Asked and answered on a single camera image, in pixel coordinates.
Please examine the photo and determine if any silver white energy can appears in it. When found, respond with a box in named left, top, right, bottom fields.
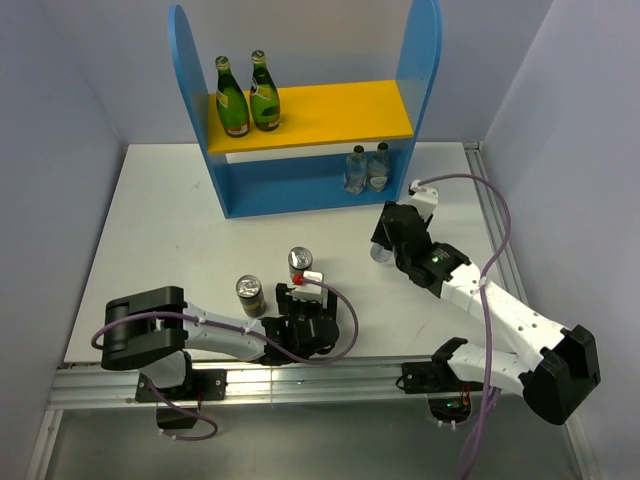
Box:
left=370, top=243, right=393, bottom=263

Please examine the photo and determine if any dark olive drink can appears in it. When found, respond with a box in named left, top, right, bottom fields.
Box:
left=287, top=246, right=313, bottom=278

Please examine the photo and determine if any green Perrier bottle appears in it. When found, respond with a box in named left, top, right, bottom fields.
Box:
left=215, top=55, right=250, bottom=138
left=249, top=50, right=281, bottom=132

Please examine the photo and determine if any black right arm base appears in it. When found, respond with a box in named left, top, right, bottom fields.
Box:
left=395, top=361, right=472, bottom=422

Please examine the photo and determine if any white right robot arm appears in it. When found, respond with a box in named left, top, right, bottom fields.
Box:
left=371, top=201, right=601, bottom=425

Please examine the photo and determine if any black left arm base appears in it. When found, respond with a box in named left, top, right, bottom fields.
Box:
left=134, top=369, right=227, bottom=433

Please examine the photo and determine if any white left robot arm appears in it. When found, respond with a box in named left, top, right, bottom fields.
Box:
left=92, top=283, right=339, bottom=402

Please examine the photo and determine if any blue and yellow shelf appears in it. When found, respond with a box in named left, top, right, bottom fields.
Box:
left=168, top=1, right=442, bottom=218

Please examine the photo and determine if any clear glass bottle right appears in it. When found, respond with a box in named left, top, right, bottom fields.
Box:
left=366, top=142, right=391, bottom=192

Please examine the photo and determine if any clear glass bottle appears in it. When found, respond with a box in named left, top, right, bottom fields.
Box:
left=343, top=145, right=367, bottom=195
left=366, top=142, right=391, bottom=192

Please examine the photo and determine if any clear glass bottle left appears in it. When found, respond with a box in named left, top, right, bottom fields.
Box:
left=343, top=145, right=367, bottom=195

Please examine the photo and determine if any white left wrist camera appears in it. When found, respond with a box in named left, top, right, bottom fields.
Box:
left=291, top=270, right=324, bottom=304

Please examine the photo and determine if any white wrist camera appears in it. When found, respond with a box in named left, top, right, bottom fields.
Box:
left=407, top=180, right=439, bottom=220
left=291, top=270, right=324, bottom=304

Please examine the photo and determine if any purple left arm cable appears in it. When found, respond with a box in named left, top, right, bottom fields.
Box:
left=91, top=278, right=360, bottom=366

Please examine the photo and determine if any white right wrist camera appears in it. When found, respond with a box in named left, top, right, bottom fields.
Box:
left=407, top=180, right=439, bottom=220

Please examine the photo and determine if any aluminium mounting rail frame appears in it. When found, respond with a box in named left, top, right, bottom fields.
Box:
left=24, top=141, right=596, bottom=480

